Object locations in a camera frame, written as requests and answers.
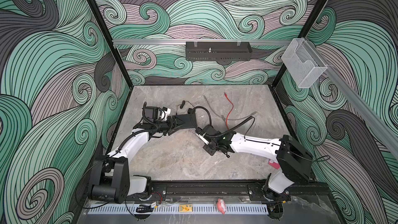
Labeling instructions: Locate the red ethernet cable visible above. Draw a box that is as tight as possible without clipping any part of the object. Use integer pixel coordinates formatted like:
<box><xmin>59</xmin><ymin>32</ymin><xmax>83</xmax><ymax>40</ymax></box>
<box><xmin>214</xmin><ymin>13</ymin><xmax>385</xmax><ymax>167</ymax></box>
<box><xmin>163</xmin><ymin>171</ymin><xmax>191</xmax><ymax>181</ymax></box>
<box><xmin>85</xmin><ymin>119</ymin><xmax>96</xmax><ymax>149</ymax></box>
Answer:
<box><xmin>223</xmin><ymin>92</ymin><xmax>234</xmax><ymax>130</ymax></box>

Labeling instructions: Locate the pink toy on duct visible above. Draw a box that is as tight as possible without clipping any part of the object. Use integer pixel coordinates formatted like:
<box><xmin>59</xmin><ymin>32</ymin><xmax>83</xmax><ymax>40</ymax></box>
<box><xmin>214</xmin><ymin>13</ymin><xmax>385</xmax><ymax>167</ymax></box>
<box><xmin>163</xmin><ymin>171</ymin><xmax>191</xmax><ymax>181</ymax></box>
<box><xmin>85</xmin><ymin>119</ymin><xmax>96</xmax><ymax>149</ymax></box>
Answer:
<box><xmin>216</xmin><ymin>199</ymin><xmax>227</xmax><ymax>215</ymax></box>

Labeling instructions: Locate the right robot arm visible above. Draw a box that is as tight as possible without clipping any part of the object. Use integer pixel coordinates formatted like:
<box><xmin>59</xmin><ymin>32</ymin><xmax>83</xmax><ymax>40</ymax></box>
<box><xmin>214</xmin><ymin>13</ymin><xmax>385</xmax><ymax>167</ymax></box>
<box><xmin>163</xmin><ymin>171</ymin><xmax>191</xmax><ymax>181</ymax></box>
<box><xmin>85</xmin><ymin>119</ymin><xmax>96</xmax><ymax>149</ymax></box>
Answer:
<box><xmin>195</xmin><ymin>125</ymin><xmax>313</xmax><ymax>194</ymax></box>

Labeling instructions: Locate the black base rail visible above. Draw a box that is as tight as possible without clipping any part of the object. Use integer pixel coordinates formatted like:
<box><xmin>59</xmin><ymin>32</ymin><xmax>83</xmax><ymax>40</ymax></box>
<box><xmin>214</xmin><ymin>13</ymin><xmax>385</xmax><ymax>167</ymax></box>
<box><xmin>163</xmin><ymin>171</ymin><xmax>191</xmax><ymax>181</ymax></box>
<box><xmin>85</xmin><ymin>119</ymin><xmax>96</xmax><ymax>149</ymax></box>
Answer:
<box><xmin>83</xmin><ymin>179</ymin><xmax>330</xmax><ymax>202</ymax></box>

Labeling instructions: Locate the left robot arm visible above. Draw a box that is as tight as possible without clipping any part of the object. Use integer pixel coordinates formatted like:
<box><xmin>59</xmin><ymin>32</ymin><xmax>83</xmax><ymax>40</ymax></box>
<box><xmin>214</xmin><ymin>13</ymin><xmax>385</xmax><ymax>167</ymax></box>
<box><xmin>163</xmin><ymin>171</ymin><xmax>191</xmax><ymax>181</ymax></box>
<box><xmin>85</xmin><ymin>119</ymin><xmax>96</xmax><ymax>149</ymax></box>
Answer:
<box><xmin>88</xmin><ymin>103</ymin><xmax>191</xmax><ymax>204</ymax></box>

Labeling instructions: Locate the white bunny pink figurine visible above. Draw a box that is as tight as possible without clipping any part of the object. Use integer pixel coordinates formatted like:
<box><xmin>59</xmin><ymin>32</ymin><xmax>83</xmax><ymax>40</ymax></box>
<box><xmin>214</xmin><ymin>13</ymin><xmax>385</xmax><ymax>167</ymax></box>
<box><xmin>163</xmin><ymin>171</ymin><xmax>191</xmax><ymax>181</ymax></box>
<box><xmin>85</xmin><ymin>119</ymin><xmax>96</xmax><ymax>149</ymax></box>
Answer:
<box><xmin>268</xmin><ymin>160</ymin><xmax>280</xmax><ymax>170</ymax></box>

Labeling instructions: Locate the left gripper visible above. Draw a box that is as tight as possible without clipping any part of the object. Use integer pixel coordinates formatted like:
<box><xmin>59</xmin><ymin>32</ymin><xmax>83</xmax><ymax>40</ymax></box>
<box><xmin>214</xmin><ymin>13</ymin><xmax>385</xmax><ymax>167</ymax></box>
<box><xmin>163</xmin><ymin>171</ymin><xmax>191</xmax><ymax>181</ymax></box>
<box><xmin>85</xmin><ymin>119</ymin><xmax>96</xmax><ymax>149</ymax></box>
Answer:
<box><xmin>153</xmin><ymin>116</ymin><xmax>184</xmax><ymax>136</ymax></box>

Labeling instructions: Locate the white slotted cable duct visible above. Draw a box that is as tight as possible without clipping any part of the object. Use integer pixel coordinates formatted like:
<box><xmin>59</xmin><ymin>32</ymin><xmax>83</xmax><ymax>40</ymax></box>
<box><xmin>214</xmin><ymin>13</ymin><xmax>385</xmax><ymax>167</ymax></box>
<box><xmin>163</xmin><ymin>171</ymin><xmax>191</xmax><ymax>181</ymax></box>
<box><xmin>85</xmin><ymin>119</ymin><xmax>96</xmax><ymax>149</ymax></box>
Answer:
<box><xmin>88</xmin><ymin>203</ymin><xmax>268</xmax><ymax>215</ymax></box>

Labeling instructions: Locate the clear plastic wall bin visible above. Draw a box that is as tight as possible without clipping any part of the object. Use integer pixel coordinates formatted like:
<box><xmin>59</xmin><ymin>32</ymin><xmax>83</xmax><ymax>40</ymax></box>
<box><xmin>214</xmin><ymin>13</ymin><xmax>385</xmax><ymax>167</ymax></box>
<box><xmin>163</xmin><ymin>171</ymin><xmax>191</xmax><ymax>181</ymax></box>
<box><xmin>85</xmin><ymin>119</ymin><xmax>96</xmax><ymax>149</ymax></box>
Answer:
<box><xmin>282</xmin><ymin>38</ymin><xmax>327</xmax><ymax>89</ymax></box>

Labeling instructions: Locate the black network switch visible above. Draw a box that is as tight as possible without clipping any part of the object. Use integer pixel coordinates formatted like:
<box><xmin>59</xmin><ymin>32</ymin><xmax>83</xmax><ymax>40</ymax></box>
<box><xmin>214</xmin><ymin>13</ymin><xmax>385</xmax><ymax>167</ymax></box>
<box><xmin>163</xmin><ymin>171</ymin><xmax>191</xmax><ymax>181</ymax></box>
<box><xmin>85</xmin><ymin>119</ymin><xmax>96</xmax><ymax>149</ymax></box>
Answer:
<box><xmin>173</xmin><ymin>114</ymin><xmax>197</xmax><ymax>130</ymax></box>

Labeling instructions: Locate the yellow label tag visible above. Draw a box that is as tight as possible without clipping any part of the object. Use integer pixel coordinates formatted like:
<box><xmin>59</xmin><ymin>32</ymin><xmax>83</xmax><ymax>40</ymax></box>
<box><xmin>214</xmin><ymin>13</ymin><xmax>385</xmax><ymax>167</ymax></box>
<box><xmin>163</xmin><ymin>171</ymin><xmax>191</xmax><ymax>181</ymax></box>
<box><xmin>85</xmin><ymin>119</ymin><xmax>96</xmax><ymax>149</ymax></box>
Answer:
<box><xmin>178</xmin><ymin>204</ymin><xmax>193</xmax><ymax>213</ymax></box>

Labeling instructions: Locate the black wall-mounted tray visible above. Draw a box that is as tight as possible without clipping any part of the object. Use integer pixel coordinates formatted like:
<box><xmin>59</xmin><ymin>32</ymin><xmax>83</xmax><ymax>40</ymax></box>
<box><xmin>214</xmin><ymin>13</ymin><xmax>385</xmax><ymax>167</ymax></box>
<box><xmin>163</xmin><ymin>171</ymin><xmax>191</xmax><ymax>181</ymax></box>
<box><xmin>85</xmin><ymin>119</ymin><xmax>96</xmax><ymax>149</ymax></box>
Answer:
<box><xmin>185</xmin><ymin>41</ymin><xmax>253</xmax><ymax>63</ymax></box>

